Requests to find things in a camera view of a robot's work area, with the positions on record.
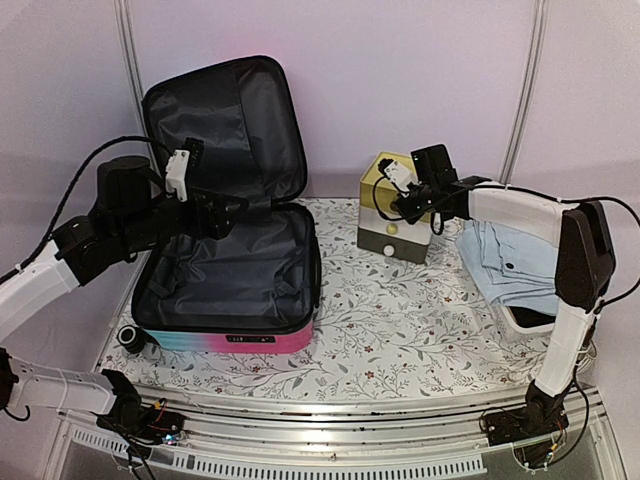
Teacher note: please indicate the white plastic mesh basket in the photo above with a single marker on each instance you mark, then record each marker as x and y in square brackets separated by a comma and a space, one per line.
[509, 330]

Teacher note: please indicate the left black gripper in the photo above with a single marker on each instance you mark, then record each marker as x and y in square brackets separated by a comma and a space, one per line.
[218, 226]

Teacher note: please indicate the metal wall post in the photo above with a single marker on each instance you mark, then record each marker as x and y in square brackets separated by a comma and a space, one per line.
[532, 65]
[125, 26]

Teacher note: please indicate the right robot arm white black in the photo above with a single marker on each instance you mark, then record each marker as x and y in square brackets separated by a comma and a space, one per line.
[585, 264]

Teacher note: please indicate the right metal wall post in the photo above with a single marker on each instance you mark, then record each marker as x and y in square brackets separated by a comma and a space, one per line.
[532, 65]

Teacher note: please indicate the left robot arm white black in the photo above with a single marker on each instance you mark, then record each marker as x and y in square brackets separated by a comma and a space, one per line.
[136, 210]

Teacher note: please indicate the floral white tablecloth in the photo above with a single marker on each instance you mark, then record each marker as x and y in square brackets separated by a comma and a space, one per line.
[385, 329]

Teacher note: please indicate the yellow and white storage box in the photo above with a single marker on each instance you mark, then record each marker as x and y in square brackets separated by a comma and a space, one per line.
[381, 229]

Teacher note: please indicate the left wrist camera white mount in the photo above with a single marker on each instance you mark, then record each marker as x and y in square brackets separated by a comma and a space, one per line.
[179, 165]

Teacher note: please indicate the black garment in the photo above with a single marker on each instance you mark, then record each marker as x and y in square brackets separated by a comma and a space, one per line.
[527, 318]

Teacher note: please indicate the pink and teal kids suitcase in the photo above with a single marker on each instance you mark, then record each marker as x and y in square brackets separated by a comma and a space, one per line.
[256, 290]

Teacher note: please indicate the pale blue garment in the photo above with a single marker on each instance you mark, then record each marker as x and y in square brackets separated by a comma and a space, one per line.
[510, 267]

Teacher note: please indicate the aluminium front rail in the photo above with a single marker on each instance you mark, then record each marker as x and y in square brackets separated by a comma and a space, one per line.
[429, 438]

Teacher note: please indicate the left metal wall post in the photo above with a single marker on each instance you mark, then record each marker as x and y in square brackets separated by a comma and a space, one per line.
[125, 26]

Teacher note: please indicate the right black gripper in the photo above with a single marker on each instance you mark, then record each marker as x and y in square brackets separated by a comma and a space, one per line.
[411, 213]

